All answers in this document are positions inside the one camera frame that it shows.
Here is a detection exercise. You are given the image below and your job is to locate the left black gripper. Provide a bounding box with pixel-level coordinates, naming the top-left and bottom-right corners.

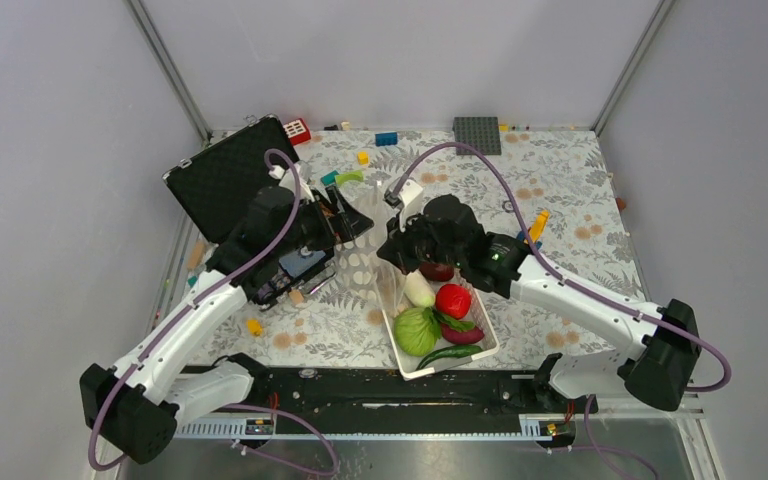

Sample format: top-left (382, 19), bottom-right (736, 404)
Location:
top-left (275, 185), bottom-right (374, 258)

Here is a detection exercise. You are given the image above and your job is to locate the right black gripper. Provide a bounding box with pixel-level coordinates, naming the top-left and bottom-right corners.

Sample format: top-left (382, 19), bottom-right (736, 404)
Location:
top-left (377, 207), bottom-right (465, 276)

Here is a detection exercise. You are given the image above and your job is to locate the green cabbage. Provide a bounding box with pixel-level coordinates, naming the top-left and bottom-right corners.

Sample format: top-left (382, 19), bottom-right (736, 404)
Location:
top-left (393, 307), bottom-right (441, 357)

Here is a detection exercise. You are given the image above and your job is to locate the clear zip top bag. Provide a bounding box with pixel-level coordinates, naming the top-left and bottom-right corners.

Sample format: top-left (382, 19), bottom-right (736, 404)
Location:
top-left (335, 185), bottom-right (408, 318)

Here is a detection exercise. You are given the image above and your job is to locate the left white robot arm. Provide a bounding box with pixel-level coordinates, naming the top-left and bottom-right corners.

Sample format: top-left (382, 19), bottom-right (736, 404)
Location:
top-left (79, 186), bottom-right (375, 471)

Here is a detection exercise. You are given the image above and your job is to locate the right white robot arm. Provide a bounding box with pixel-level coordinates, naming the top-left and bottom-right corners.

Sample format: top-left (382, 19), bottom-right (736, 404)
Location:
top-left (378, 194), bottom-right (701, 412)

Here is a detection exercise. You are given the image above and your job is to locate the teal block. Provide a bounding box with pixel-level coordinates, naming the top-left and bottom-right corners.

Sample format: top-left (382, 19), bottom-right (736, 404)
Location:
top-left (321, 170), bottom-right (339, 187)

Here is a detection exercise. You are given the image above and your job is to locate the green curved block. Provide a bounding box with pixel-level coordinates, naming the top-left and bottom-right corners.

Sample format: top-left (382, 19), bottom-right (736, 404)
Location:
top-left (334, 170), bottom-right (365, 187)

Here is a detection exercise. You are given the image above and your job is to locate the white radish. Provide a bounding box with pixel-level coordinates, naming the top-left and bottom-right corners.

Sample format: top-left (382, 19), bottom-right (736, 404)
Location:
top-left (403, 271), bottom-right (436, 308)

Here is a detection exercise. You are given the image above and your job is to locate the red tomato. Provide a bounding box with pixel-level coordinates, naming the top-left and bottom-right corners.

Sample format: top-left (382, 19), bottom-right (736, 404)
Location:
top-left (434, 283), bottom-right (472, 320)

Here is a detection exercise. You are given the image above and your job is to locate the yellow blue toy vehicle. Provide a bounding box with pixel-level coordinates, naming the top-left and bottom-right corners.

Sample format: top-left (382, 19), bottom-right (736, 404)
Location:
top-left (516, 210), bottom-right (550, 249)

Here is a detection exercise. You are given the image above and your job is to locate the green leafy vegetable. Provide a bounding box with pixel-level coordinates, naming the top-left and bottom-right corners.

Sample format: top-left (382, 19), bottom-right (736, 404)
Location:
top-left (431, 309), bottom-right (475, 333)

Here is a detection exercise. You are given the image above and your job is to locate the white perforated plastic basket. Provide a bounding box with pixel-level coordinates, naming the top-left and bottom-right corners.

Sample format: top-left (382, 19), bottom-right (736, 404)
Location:
top-left (375, 264), bottom-right (500, 380)

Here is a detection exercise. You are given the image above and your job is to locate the blue lego brick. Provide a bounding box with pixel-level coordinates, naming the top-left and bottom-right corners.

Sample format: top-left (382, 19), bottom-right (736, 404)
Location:
top-left (374, 132), bottom-right (398, 147)

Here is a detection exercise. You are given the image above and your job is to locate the grey lego baseplate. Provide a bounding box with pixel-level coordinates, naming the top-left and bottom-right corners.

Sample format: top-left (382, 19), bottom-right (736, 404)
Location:
top-left (452, 116), bottom-right (502, 156)

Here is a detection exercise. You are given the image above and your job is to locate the red white toy block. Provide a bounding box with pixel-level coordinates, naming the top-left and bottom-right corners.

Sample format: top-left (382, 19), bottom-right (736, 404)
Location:
top-left (283, 118), bottom-right (312, 146)

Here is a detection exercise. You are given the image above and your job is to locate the purple sweet potato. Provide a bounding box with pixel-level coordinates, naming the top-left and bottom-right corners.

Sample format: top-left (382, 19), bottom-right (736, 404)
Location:
top-left (441, 326), bottom-right (485, 345)

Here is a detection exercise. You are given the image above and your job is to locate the green chili pepper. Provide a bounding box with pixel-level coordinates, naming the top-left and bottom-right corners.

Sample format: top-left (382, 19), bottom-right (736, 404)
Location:
top-left (416, 344), bottom-right (482, 370)

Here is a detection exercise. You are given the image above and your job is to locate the black open case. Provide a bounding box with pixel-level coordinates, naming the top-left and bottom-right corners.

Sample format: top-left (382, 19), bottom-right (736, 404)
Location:
top-left (162, 115), bottom-right (299, 244)

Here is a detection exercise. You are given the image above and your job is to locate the yellow small toy piece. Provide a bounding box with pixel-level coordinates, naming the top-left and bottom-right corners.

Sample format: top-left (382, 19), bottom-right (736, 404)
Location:
top-left (245, 318), bottom-right (264, 337)

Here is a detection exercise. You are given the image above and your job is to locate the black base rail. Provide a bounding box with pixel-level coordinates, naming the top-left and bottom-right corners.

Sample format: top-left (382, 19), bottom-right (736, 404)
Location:
top-left (211, 354), bottom-right (597, 439)

